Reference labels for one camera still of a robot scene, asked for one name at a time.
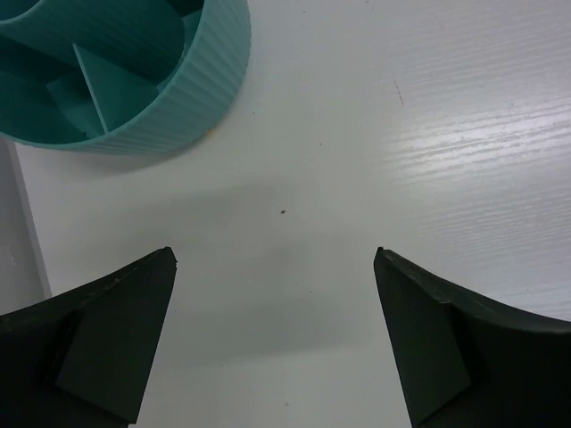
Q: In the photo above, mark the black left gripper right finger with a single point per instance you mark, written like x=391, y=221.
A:
x=465, y=360

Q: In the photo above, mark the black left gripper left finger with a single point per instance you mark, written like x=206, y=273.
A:
x=83, y=358

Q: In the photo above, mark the teal ribbed divided container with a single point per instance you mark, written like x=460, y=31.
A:
x=121, y=77

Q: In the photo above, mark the aluminium table frame rail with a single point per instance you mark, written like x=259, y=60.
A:
x=23, y=273

